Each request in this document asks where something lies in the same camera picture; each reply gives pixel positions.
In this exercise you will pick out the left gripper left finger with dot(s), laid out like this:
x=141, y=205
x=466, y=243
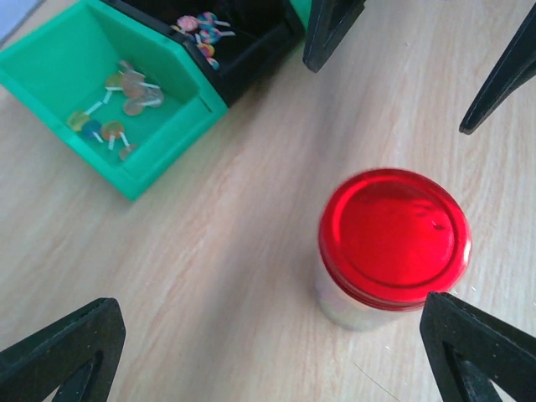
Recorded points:
x=74, y=358

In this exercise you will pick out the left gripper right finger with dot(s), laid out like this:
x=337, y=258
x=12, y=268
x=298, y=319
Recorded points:
x=471, y=352

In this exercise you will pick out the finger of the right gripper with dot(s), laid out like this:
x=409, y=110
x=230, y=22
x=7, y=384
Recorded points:
x=328, y=23
x=515, y=67

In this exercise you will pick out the green bin with gummies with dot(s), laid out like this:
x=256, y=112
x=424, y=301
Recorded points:
x=303, y=10

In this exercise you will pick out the black bin with swirl lollipops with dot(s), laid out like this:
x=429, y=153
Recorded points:
x=263, y=34

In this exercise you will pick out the red round lid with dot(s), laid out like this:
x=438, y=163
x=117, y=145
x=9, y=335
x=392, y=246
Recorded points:
x=388, y=236

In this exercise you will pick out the green bin with lollipops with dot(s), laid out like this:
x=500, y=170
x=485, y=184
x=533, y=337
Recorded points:
x=126, y=99

